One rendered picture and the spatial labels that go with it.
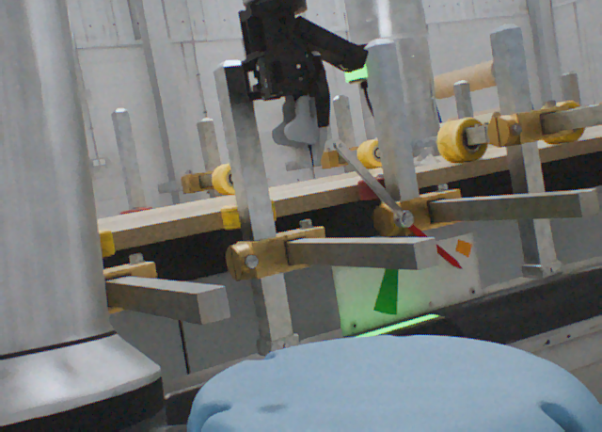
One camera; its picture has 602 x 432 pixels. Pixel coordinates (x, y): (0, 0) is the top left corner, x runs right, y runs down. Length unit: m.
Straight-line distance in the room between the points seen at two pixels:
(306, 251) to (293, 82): 0.22
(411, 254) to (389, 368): 0.57
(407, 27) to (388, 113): 4.02
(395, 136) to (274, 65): 0.27
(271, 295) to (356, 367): 0.80
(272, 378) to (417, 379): 0.06
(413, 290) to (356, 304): 0.10
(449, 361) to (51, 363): 0.15
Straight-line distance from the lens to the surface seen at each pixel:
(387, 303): 1.22
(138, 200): 2.21
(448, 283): 1.29
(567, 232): 1.78
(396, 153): 1.24
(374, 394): 0.30
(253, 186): 1.12
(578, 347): 1.52
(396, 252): 0.92
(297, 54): 1.06
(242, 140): 1.12
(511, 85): 1.41
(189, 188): 2.25
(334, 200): 1.37
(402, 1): 5.28
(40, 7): 0.38
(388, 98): 1.25
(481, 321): 1.31
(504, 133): 1.39
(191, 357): 1.33
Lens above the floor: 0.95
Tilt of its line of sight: 3 degrees down
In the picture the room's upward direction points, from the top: 10 degrees counter-clockwise
